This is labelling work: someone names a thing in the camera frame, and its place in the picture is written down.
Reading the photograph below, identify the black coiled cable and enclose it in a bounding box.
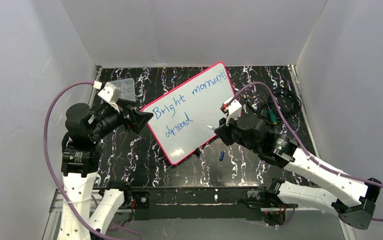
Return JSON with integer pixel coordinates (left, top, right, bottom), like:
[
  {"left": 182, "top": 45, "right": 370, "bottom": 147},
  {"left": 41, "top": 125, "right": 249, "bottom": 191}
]
[{"left": 242, "top": 83, "right": 303, "bottom": 126}]

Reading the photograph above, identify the blue marker cap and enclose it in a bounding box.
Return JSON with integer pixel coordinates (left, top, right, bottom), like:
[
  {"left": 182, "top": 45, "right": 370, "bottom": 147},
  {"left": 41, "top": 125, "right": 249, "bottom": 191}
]
[{"left": 219, "top": 151, "right": 225, "bottom": 161}]

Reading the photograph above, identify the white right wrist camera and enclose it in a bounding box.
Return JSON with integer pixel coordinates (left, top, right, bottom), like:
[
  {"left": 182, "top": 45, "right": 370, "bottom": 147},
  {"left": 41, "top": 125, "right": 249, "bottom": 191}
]
[{"left": 220, "top": 97, "right": 243, "bottom": 126}]

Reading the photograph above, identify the clear plastic compartment box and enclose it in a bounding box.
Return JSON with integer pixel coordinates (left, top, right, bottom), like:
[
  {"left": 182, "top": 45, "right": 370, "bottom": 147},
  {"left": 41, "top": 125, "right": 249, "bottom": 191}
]
[{"left": 110, "top": 77, "right": 136, "bottom": 102}]

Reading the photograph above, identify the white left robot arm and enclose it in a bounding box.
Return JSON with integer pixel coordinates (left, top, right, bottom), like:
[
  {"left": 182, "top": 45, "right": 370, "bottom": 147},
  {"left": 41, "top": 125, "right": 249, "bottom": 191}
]
[{"left": 57, "top": 100, "right": 154, "bottom": 240}]

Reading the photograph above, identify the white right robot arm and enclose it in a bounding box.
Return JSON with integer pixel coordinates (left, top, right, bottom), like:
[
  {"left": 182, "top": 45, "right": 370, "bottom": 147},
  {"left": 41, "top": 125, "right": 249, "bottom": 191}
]
[{"left": 214, "top": 115, "right": 380, "bottom": 230}]

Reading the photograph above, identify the metal whiteboard stand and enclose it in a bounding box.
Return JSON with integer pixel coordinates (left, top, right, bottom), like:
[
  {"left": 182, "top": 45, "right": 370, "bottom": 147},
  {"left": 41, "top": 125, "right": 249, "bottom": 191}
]
[{"left": 194, "top": 148, "right": 203, "bottom": 158}]

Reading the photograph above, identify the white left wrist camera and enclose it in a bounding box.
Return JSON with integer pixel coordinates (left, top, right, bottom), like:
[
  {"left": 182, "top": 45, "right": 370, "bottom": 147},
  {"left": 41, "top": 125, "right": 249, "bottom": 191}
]
[{"left": 92, "top": 80, "right": 122, "bottom": 113}]

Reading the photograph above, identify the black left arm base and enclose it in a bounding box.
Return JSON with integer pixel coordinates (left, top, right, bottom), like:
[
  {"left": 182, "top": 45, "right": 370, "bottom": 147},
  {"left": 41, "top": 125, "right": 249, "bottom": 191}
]
[{"left": 106, "top": 180, "right": 150, "bottom": 210}]

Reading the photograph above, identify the pink framed whiteboard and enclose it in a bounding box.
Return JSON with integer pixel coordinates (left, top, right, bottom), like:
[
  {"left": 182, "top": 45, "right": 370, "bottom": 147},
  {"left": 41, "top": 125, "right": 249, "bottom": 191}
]
[{"left": 142, "top": 61, "right": 235, "bottom": 165}]

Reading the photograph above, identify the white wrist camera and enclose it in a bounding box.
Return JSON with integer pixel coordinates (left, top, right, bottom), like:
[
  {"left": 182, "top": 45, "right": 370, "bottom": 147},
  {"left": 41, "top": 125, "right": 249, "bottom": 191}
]
[
  {"left": 92, "top": 80, "right": 122, "bottom": 113},
  {"left": 220, "top": 97, "right": 243, "bottom": 126}
]

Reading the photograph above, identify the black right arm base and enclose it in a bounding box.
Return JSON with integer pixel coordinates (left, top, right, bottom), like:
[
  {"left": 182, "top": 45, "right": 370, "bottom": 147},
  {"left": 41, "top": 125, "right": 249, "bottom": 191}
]
[{"left": 238, "top": 189, "right": 298, "bottom": 227}]

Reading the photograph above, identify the green handled screwdriver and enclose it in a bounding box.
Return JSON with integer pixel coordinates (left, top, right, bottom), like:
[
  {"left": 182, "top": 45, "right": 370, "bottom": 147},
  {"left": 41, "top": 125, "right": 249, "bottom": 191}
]
[{"left": 267, "top": 107, "right": 278, "bottom": 125}]

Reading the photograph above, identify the aluminium front frame rail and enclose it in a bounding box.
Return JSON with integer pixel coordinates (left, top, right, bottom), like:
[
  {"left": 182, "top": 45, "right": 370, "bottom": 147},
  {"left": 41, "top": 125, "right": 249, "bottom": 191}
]
[{"left": 49, "top": 187, "right": 349, "bottom": 213}]

